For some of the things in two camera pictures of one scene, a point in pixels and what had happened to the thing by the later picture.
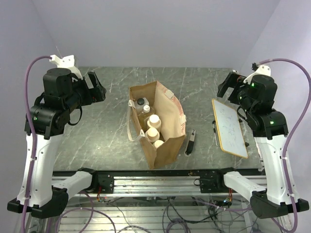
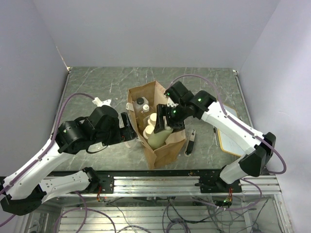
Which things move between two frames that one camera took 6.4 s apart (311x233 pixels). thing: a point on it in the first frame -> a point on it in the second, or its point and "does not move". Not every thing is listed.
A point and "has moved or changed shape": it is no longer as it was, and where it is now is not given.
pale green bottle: [158, 143] has moved or changed shape
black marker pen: [214, 132] does not move
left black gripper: [93, 94] -> [128, 132]
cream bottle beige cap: [154, 122] does not move
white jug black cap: [140, 103] does not move
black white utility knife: [190, 145] does not move
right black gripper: [233, 80] -> [163, 110]
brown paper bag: [167, 105] does not move
